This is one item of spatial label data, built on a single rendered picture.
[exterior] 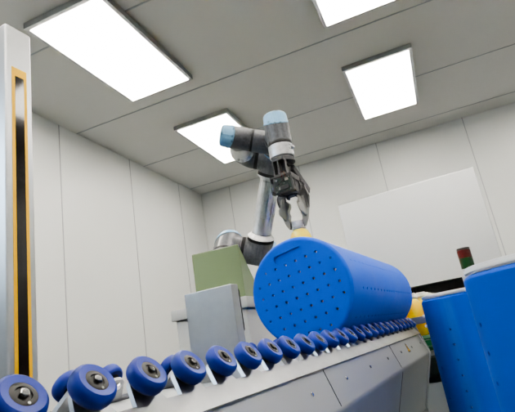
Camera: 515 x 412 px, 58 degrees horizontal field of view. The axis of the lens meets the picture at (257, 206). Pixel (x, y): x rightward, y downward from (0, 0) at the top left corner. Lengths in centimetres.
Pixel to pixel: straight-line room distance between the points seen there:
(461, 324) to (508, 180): 518
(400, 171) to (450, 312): 520
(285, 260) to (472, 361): 60
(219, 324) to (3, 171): 50
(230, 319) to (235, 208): 633
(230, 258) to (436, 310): 77
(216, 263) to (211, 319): 102
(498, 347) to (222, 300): 43
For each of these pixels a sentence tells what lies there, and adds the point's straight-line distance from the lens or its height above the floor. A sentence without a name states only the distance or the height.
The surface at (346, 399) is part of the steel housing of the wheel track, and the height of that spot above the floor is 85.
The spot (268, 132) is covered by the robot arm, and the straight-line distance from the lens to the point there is 142.
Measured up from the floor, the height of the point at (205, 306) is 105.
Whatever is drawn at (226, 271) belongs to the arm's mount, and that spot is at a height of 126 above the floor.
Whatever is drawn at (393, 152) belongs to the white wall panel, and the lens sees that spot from 670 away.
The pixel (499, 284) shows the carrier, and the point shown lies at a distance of 74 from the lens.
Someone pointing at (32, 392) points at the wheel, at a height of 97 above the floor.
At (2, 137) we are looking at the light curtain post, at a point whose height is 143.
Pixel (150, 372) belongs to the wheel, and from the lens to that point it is 53.
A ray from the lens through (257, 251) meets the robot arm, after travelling 198.
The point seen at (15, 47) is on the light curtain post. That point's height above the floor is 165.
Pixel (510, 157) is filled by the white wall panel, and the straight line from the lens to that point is 667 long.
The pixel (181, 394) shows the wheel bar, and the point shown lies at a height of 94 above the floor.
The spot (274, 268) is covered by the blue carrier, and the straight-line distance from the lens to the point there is 127.
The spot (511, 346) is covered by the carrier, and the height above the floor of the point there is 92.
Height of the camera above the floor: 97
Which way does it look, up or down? 17 degrees up
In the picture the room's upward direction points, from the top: 10 degrees counter-clockwise
